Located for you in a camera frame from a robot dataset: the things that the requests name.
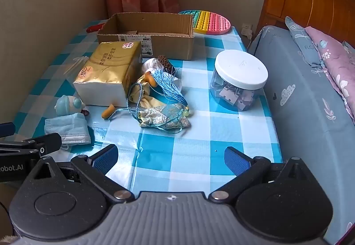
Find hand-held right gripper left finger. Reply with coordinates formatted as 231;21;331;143
26;144;135;205

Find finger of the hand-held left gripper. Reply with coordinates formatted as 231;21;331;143
0;122;16;138
0;132;62;157

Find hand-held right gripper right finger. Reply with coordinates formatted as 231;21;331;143
209;146;315;204

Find blue face mask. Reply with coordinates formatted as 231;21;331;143
44;112;90;136

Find small blue capped figurine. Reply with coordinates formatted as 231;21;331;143
55;94;90;118

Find brocade sachet with blue tassel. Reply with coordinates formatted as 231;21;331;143
126;70;192;133

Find yellow cloth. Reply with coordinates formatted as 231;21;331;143
128;74;164;112

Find gold tissue pack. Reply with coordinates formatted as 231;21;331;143
73;41;143;107

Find brown cardboard box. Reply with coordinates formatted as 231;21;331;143
97;12;195;61

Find white face mask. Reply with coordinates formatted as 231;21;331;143
59;128;93;149

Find blue checkered tablecloth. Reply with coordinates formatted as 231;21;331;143
12;20;284;196

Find pile of binder clips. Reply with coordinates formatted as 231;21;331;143
212;80;257;111

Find blue patterned bedsheet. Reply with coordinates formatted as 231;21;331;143
247;26;355;245

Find white cotton swabs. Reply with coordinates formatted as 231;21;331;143
64;57;90;75

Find clear jar with white lid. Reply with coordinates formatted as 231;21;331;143
209;50;269;112

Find white sock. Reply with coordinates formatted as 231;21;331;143
142;58;167;77

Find brown pine cone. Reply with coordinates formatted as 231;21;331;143
158;55;175;75

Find red plastic object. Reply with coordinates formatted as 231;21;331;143
87;24;107;33

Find white charger plug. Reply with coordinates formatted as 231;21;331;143
241;23;254;50

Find blue patterned pillow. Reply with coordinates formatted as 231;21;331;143
285;16;324;69

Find rainbow silicone bubble toy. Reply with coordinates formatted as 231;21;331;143
177;10;231;35

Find purple floral pillow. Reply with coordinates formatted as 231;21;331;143
305;26;355;121

